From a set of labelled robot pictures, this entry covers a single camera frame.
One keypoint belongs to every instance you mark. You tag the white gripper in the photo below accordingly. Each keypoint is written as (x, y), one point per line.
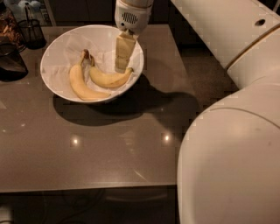
(131, 17)

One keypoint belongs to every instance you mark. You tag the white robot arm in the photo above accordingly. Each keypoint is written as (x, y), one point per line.
(229, 160)

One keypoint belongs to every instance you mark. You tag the glass jar with snacks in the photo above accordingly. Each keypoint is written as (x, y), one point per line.
(9, 27)

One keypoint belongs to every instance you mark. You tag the black mesh pen cup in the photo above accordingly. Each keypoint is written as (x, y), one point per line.
(31, 29)

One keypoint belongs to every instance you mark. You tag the yellow banana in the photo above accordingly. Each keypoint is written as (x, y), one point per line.
(78, 83)
(108, 80)

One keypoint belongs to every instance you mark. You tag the dark tinted glass container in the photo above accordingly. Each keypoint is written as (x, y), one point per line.
(12, 66)

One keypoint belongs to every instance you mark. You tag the white paper bowl liner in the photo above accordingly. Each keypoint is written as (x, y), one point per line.
(79, 65)

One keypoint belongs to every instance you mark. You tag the white bowl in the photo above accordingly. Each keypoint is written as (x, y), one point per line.
(65, 51)

